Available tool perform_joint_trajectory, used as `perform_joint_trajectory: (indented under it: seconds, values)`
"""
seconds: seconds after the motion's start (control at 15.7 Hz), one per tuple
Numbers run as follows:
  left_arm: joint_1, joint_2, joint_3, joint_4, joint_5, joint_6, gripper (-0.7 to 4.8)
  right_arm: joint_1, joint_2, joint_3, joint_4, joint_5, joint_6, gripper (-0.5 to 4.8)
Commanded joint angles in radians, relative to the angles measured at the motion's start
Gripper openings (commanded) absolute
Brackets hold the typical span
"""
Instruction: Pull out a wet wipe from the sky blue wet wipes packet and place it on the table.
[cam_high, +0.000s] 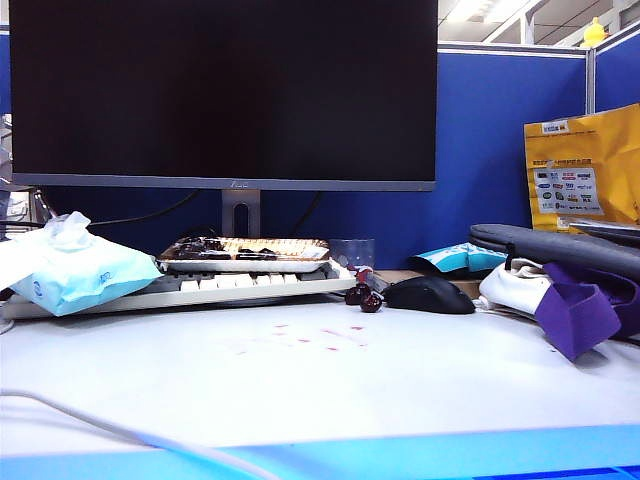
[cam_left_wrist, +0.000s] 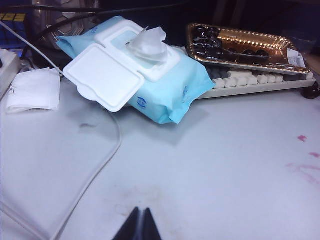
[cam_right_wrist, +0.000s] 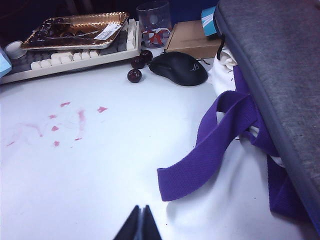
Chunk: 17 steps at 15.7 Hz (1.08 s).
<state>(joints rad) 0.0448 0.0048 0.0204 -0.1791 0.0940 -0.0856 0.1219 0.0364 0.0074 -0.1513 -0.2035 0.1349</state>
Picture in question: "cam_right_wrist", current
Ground grey fabric laptop sleeve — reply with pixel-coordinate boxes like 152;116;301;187
213;0;320;240

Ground cream and grey mechanical keyboard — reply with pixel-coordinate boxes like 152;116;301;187
0;18;141;85

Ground dark red cherry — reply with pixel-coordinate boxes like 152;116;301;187
139;49;154;62
130;56;146;70
126;68;143;84

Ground black computer mouse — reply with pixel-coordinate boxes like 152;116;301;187
147;50;209;87

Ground purple fabric strap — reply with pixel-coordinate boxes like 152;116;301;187
156;46;316;224

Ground red liquid stains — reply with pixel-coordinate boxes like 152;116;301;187
5;100;109;149

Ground sky blue wet wipes packet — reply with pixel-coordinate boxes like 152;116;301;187
0;46;13;79

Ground gold scalloped metal tray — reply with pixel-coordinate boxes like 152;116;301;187
20;11;131;51

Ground clear glass with red ribbon print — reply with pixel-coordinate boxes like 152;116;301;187
135;0;174;50

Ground brown cardboard box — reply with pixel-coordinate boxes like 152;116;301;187
163;20;227;60

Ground blue and white small carton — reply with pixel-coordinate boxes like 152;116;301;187
201;5;221;38

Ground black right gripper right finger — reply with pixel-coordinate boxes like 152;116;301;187
141;204;163;240

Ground white barcode label sticker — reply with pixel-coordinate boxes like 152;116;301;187
94;23;122;41

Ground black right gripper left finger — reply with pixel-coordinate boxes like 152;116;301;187
113;205;143;240

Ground small white round cup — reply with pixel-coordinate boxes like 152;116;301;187
4;40;28;60

